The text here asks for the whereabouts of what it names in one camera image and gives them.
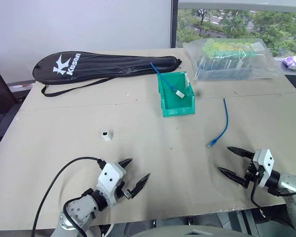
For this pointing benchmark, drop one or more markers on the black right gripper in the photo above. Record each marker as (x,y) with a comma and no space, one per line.
(255,174)

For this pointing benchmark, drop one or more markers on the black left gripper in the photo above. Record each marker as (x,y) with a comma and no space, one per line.
(119,192)

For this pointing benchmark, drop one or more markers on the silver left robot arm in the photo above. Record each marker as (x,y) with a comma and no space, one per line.
(81,209)

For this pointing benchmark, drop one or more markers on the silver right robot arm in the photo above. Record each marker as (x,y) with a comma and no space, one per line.
(292,187)

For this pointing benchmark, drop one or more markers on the small white connector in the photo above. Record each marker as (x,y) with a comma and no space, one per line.
(106,135)

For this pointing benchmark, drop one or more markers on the green plastic parts bin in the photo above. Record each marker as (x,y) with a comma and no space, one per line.
(177,108)

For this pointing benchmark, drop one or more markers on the clear plastic bag with discs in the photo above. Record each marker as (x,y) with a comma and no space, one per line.
(236,64)

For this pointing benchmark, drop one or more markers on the black Kason racket bag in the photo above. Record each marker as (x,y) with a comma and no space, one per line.
(101,66)

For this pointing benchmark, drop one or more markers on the purple white wrapped packet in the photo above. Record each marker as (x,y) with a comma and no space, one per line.
(292,63)

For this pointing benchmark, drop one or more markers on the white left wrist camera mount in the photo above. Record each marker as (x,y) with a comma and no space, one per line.
(108,177)

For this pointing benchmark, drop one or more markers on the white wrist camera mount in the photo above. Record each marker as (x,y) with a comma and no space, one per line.
(267,158)
(108,177)

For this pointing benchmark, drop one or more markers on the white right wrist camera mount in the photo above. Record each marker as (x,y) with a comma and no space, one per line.
(267,158)

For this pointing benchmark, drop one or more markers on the dark window frame post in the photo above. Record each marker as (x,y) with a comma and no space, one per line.
(174,24)

